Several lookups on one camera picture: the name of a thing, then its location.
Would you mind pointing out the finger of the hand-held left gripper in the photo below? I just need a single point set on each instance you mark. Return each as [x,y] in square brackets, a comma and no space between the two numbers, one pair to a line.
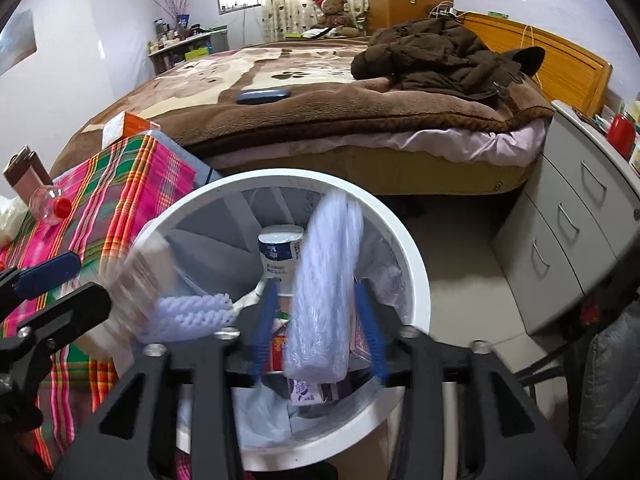
[47,275]
[70,312]

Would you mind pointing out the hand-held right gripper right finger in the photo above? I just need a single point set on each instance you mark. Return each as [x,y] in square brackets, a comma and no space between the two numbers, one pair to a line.
[371,332]

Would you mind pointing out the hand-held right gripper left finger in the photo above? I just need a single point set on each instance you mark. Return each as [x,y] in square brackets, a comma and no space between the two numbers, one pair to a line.
[262,330]

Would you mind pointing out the white foam fruit net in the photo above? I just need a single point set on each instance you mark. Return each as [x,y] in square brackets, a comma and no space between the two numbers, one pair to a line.
[190,316]
[320,310]

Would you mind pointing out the white trash bin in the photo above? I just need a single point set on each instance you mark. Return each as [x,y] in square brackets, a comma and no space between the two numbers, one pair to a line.
[400,270]

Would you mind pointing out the red packet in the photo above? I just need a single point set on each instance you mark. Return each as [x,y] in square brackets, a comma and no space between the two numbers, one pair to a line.
[361,345]

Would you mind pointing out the white tissue pack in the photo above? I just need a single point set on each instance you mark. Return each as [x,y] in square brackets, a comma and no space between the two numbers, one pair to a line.
[10,220]

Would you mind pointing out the clear bottle with red cap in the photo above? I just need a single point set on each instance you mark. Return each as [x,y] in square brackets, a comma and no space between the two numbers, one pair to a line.
[50,205]

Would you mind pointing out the white blue yogurt bottle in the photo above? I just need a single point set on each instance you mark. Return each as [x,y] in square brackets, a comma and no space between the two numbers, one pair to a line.
[280,255]

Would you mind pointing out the grey plastic bin liner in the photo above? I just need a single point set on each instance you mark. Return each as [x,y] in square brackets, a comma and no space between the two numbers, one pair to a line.
[260,420]

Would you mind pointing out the pink mug with brown lid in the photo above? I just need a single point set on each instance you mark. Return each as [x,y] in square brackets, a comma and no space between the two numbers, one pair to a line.
[25,172]

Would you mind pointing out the yellow bed base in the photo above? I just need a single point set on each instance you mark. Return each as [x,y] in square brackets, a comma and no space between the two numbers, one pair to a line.
[375,177]

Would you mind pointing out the orange and white box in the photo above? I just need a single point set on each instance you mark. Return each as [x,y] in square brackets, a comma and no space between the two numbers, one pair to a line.
[127,127]

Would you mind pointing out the pink bedsheet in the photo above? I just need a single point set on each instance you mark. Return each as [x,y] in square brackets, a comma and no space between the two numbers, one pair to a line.
[425,145]

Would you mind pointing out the grey drawer cabinet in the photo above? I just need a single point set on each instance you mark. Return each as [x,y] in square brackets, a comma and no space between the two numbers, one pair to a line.
[565,240]

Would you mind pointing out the brown bed blanket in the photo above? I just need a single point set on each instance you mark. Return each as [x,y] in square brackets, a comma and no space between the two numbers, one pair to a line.
[320,110]

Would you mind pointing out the blue case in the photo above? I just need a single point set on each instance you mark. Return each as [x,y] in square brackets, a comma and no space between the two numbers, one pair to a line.
[262,96]

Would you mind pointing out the grey bag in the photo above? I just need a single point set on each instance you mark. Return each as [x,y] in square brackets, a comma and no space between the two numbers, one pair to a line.
[610,385]

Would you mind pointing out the cluttered white shelf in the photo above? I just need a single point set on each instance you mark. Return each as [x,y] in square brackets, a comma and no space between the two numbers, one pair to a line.
[187,50]

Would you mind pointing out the dark brown jacket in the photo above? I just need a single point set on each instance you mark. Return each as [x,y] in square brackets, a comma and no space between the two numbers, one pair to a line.
[440,60]

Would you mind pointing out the vase with purple branches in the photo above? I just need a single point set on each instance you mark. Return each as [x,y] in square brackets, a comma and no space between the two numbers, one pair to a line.
[181,7]

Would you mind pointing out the brown teddy bear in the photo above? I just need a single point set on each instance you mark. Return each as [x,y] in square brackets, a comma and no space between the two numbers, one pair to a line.
[335,12]

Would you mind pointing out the wooden headboard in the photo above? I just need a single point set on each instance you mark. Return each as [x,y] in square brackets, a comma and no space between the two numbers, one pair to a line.
[565,60]

